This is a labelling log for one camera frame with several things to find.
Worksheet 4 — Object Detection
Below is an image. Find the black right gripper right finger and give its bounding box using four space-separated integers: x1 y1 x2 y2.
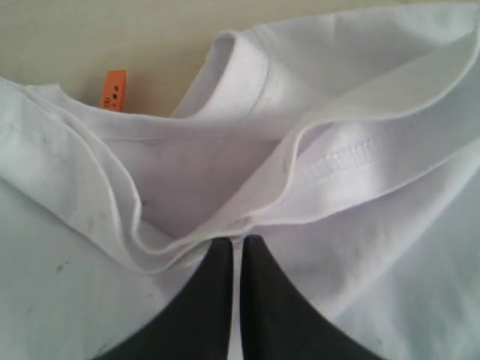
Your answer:
240 235 379 360

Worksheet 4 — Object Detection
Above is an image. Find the white t-shirt red lettering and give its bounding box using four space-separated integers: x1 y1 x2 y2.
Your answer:
1 3 479 359

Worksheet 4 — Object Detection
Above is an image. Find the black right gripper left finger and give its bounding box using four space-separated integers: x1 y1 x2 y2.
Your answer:
98 239 233 360

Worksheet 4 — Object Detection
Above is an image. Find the orange garment neck label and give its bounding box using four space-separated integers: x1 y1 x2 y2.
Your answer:
100 70 127 112

